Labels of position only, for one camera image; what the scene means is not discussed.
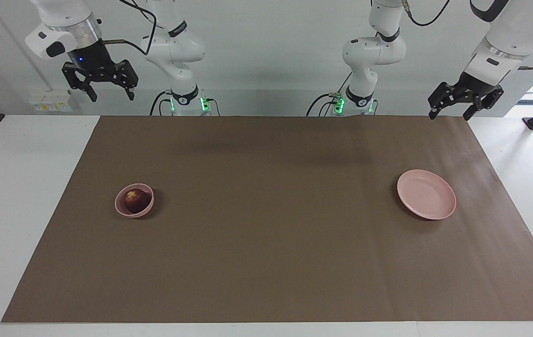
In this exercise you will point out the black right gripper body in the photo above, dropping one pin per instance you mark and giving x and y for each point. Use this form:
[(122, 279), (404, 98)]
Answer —
[(91, 58)]

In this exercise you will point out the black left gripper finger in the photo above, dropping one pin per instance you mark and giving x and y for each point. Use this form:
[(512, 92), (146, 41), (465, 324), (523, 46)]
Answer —
[(484, 103), (440, 99)]

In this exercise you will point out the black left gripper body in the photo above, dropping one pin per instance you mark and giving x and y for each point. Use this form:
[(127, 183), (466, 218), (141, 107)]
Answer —
[(474, 86)]

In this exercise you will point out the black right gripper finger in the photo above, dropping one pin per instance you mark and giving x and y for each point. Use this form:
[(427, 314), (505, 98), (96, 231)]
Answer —
[(73, 77), (127, 74)]

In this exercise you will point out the dark red apple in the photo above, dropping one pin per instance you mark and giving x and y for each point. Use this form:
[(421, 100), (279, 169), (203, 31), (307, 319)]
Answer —
[(136, 202)]

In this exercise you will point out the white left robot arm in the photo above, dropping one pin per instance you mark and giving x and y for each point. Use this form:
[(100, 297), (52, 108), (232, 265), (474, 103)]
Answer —
[(374, 51)]

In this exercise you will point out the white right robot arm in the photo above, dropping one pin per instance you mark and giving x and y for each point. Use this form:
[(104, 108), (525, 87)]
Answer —
[(177, 47)]

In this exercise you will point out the pink plate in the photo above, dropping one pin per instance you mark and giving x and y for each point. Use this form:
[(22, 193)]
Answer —
[(425, 194)]

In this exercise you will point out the pink bowl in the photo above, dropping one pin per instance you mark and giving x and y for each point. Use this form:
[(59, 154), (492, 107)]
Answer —
[(119, 206)]

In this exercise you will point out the brown table mat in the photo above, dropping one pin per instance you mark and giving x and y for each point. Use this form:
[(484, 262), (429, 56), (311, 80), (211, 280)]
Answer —
[(271, 234)]

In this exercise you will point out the white wall socket strip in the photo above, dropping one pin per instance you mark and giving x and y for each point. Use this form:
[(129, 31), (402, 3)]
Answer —
[(51, 105)]

